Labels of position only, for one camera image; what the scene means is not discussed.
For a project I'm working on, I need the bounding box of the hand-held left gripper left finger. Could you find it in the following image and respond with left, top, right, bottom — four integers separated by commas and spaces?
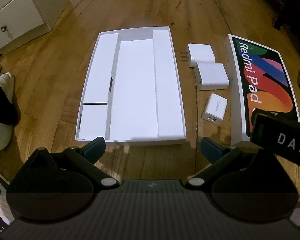
23, 137, 121, 189

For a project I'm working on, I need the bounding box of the white cardboard box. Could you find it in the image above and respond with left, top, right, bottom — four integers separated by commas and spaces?
75, 26, 187, 146

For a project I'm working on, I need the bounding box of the colourful printed box lid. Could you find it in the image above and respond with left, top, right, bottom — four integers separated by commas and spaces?
224, 34, 300, 146

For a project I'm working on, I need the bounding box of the white charger with prongs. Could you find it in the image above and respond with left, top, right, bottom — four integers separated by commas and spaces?
181, 43, 216, 68

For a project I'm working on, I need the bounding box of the white slipper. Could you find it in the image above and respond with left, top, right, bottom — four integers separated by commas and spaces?
0, 72, 16, 151

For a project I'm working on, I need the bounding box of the large white square charger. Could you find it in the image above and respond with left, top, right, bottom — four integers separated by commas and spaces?
194, 63, 230, 91

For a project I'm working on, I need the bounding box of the person's left leg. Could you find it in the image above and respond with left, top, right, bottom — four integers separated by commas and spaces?
0, 83, 22, 126

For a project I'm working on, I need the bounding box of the white drawer cabinet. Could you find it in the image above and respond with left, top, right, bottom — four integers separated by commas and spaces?
0, 0, 70, 57

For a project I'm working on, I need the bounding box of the small white two-port charger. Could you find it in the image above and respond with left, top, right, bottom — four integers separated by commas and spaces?
202, 93, 227, 126

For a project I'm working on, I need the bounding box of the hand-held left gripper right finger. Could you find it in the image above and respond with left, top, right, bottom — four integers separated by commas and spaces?
185, 137, 278, 190

